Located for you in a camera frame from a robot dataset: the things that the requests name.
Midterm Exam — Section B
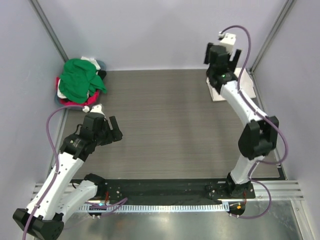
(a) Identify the slotted cable duct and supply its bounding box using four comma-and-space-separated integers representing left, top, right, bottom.
76, 202, 230, 214

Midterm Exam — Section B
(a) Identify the white Coca-Cola t-shirt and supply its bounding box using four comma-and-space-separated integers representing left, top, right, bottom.
206, 70, 256, 102

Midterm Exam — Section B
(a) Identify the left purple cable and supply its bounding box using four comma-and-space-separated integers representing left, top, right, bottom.
22, 105, 128, 240

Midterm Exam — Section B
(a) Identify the grey laundry basket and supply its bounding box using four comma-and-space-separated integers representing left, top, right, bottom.
69, 60, 107, 111

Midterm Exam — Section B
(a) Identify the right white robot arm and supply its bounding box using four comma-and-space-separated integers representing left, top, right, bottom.
204, 33, 279, 198

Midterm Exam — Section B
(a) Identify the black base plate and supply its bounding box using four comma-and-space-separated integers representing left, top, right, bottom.
95, 178, 256, 206

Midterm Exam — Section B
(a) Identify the right aluminium frame post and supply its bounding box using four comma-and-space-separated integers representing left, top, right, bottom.
250, 0, 297, 73

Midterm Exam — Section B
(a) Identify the left aluminium frame post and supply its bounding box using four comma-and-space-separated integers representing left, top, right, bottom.
29, 0, 69, 62

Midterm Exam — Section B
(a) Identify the aluminium frame post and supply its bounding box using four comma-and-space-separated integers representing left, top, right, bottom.
250, 0, 297, 73
29, 0, 69, 62

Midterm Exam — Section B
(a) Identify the pink t-shirt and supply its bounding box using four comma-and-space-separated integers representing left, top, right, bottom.
54, 77, 100, 107

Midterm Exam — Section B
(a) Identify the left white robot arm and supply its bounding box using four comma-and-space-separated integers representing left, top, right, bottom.
12, 104, 123, 240

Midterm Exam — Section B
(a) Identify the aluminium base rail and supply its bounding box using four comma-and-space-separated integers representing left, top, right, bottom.
31, 180, 305, 202

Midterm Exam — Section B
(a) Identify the green t-shirt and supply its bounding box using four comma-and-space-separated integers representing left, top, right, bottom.
58, 57, 108, 104

